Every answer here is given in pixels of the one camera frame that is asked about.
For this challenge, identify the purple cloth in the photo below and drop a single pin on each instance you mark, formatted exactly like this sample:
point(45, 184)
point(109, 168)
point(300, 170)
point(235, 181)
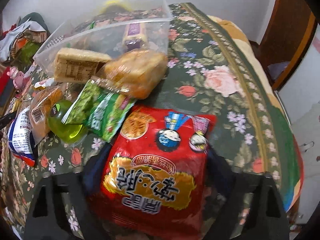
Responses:
point(277, 71)

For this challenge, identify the yellow white snack packet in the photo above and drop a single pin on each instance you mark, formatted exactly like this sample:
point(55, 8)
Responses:
point(43, 83)

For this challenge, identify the red snack bag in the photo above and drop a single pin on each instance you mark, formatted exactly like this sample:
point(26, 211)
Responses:
point(155, 175)

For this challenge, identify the brown bread packet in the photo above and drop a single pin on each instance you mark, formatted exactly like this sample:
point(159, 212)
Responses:
point(43, 107)

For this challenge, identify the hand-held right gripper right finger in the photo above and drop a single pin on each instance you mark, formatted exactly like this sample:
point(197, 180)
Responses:
point(221, 172)

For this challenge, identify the orange bread packet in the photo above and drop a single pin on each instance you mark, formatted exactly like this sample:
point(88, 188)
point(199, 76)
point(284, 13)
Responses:
point(140, 72)

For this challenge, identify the pile of clothes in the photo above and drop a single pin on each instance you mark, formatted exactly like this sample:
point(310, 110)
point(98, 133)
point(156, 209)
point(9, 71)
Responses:
point(22, 40)

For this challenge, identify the green jelly cup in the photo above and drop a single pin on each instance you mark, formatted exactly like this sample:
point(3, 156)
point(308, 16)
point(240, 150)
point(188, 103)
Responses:
point(65, 127)

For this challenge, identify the pale bread packet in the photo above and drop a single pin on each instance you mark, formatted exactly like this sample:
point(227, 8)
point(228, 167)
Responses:
point(75, 66)

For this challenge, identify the purple snack packet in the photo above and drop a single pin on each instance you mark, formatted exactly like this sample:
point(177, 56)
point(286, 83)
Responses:
point(133, 33)

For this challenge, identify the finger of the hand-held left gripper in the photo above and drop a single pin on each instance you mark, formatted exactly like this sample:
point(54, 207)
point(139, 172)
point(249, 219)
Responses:
point(6, 120)

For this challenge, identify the pink toy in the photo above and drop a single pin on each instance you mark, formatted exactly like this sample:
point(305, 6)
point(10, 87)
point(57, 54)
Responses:
point(18, 77)

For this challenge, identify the wooden door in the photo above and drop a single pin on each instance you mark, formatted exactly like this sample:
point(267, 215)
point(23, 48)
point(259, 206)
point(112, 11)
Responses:
point(285, 22)

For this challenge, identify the green snack packet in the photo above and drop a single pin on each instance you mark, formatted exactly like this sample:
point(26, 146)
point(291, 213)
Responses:
point(100, 110)

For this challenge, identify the yellow foam arch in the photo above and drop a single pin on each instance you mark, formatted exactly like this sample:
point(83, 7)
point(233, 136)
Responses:
point(112, 5)

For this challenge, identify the clear plastic container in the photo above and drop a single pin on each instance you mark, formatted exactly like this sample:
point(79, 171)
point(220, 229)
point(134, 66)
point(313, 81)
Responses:
point(150, 12)

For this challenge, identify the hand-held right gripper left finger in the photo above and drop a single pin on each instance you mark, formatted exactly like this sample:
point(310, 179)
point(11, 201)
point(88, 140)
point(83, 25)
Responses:
point(96, 175)

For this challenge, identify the blue white snack packet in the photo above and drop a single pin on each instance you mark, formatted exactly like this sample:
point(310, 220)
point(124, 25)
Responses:
point(21, 135)

